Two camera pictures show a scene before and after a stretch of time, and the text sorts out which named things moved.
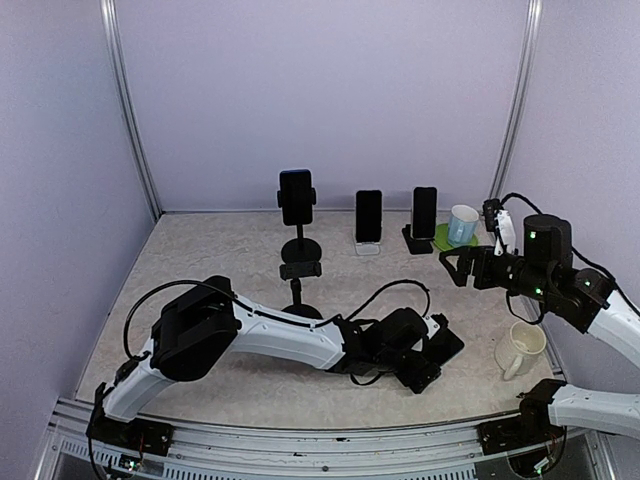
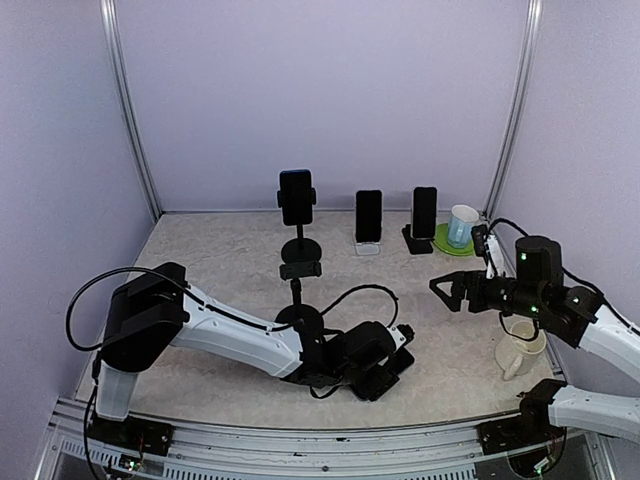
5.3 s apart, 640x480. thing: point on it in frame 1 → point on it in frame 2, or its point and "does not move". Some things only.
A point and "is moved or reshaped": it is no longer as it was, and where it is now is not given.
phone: [368, 217] does not move
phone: [424, 212] does not move
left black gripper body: [410, 378] → [373, 390]
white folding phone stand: [367, 248] does not move
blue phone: [296, 195] does not move
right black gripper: [483, 254] → [463, 280]
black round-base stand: [294, 272] does not move
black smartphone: [443, 346] is moved or reshaped
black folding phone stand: [417, 246] does not move
